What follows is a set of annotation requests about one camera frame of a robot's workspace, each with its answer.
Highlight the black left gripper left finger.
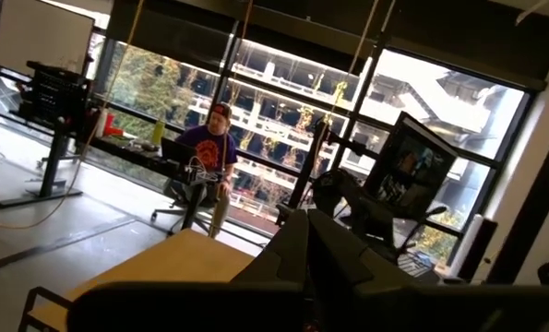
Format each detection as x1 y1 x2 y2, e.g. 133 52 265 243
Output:
66 208 310 332

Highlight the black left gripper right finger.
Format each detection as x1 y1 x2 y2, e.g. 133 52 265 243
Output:
307 208 549 332

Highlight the black computer keyboard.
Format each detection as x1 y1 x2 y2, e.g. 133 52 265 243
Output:
396 251 441 283

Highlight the black office chair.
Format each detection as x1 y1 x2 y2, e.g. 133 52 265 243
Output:
150 182 220 237

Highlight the black computer monitor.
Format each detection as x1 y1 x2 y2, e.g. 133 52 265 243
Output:
364 111 459 221

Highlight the black laptop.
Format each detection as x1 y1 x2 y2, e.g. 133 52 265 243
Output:
160 136 197 168

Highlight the person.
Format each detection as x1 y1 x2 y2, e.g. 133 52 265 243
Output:
162 101 240 240

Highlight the yellow-green bottle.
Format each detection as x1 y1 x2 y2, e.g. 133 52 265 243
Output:
151 118 166 147

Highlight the red container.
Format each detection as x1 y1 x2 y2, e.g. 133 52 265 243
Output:
102 113 125 138

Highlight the black standing desk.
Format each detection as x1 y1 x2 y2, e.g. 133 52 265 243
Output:
0 103 93 209

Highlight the large glass window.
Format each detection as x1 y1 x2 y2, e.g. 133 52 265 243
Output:
87 27 533 268

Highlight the black roller blind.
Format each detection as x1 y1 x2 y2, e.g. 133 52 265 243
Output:
105 0 549 92

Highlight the white whiteboard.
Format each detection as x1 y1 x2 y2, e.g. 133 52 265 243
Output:
0 0 96 78

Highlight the wooden shelf with black frame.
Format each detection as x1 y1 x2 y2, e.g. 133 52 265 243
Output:
18 229 257 332

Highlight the black monitor mount pole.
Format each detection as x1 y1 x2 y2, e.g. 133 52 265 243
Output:
286 117 376 211

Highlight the yellow hanging cord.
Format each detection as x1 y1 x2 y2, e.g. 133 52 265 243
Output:
227 0 256 110
322 0 398 128

